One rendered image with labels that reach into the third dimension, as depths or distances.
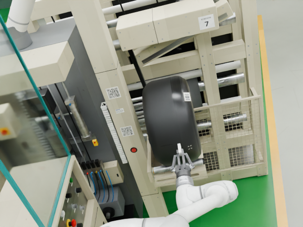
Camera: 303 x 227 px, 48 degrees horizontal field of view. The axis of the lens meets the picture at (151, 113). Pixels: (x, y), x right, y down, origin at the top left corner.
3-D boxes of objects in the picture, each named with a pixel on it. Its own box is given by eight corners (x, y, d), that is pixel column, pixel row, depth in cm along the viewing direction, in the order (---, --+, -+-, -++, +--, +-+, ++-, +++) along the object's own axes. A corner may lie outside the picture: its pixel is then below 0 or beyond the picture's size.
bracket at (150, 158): (150, 183, 225) (146, 172, 220) (149, 144, 258) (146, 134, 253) (155, 182, 225) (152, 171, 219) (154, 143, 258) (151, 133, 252)
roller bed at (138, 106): (132, 133, 266) (121, 102, 249) (133, 122, 278) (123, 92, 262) (157, 129, 263) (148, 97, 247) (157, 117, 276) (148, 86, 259)
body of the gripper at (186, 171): (191, 174, 170) (188, 159, 177) (174, 177, 171) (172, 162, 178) (193, 182, 175) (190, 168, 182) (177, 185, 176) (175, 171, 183)
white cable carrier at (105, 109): (122, 163, 232) (100, 106, 206) (123, 158, 236) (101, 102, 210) (129, 162, 232) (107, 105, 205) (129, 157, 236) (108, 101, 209)
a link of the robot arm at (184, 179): (174, 185, 167) (173, 175, 171) (178, 195, 173) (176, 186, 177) (193, 182, 165) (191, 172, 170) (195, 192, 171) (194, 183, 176)
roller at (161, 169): (151, 165, 228) (153, 171, 230) (151, 170, 224) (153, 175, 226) (203, 156, 224) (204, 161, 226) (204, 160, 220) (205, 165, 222)
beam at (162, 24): (122, 52, 212) (115, 29, 204) (124, 37, 233) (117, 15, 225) (219, 29, 205) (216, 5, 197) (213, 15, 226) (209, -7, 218)
